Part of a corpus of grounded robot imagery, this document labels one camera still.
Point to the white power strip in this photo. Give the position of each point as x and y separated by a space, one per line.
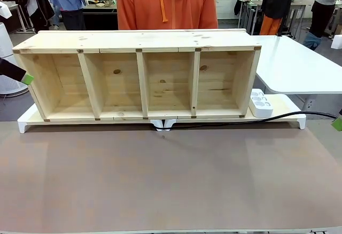
260 105

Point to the person in dark coat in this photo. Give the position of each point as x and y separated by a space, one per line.
37 7

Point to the white side table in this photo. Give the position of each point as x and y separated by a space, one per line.
294 65

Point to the person in blue shirt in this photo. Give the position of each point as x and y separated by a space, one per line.
69 1

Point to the person in grey top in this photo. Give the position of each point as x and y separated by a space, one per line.
323 9

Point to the grey metal background table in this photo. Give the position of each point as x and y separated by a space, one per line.
251 7

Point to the pine wood compartment shelf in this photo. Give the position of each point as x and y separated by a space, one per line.
160 39

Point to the person in orange hoodie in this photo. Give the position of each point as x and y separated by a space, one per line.
165 4

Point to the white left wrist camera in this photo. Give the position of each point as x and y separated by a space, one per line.
4 10

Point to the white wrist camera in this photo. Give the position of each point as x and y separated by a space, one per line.
337 41
4 10

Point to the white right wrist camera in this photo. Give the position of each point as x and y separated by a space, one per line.
337 41

